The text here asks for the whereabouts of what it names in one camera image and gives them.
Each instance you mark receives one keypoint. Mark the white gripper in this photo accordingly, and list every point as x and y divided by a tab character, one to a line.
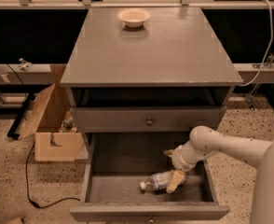
179	161

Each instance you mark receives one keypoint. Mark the clear blue-label plastic bottle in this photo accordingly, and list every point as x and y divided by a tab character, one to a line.
156	181

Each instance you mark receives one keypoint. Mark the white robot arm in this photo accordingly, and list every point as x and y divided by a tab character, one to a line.
204	142

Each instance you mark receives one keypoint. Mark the closed grey upper drawer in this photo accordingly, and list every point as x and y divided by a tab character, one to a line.
145	119

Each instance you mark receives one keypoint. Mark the open grey middle drawer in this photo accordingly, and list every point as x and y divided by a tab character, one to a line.
119	162

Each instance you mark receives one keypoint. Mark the grey drawer cabinet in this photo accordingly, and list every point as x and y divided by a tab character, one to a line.
173	60

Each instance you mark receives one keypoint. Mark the items inside cardboard box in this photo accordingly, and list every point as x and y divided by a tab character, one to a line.
68	125

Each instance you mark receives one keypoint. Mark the open cardboard box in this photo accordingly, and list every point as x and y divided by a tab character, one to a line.
44	120

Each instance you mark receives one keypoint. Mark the white paper bowl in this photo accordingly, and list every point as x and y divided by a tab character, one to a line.
133	17

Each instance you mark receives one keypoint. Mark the crumpled clear plastic piece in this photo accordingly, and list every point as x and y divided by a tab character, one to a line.
24	65

